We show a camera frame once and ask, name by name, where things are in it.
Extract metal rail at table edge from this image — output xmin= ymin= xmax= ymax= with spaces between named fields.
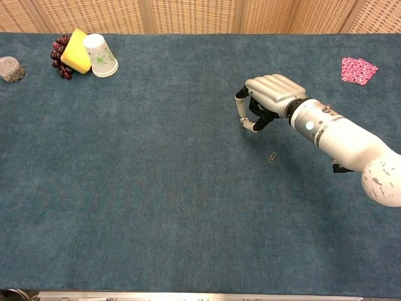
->
xmin=38 ymin=291 xmax=364 ymax=301

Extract teal felt table mat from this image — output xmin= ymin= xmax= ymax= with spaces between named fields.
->
xmin=0 ymin=32 xmax=401 ymax=298

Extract silver embossed round tin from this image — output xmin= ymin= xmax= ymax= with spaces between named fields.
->
xmin=0 ymin=56 xmax=27 ymax=84

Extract woven bamboo folding screen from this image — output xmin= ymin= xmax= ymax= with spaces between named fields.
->
xmin=0 ymin=0 xmax=401 ymax=34

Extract yellow sponge block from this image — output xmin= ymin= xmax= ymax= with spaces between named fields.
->
xmin=60 ymin=28 xmax=92 ymax=75

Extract dark red grape bunch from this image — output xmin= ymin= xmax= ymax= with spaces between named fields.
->
xmin=49 ymin=34 xmax=75 ymax=80

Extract red patterned cards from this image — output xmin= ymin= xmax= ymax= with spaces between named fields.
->
xmin=340 ymin=56 xmax=379 ymax=86

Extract white paper cup green print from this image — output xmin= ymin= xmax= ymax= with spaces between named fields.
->
xmin=82 ymin=33 xmax=120 ymax=78

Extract dark round metal object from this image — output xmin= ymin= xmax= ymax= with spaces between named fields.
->
xmin=0 ymin=288 xmax=29 ymax=301

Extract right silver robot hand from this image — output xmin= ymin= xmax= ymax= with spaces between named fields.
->
xmin=234 ymin=73 xmax=307 ymax=134

